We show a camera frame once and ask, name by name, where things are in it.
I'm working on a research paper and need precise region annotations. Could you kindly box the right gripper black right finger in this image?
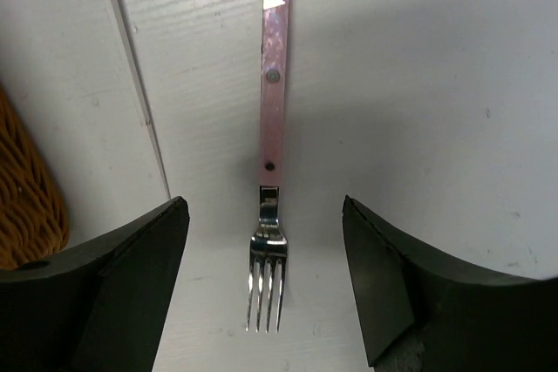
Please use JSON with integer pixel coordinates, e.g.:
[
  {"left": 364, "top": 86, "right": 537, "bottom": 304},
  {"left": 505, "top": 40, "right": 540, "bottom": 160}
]
[{"left": 343, "top": 198, "right": 557, "bottom": 371}]

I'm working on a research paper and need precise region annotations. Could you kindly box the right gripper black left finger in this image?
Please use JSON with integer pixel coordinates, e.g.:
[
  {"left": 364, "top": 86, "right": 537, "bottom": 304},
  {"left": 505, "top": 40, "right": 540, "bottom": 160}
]
[{"left": 1, "top": 197, "right": 190, "bottom": 371}]

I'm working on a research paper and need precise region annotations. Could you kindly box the brown wicker cutlery tray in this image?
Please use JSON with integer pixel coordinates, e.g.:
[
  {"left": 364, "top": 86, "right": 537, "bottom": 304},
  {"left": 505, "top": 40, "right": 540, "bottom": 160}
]
[{"left": 1, "top": 91, "right": 70, "bottom": 270}]

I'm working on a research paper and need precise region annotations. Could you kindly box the pink handled silver fork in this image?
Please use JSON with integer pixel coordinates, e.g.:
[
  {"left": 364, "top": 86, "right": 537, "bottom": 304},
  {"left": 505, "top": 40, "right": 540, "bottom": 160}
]
[{"left": 246, "top": 0, "right": 290, "bottom": 332}]

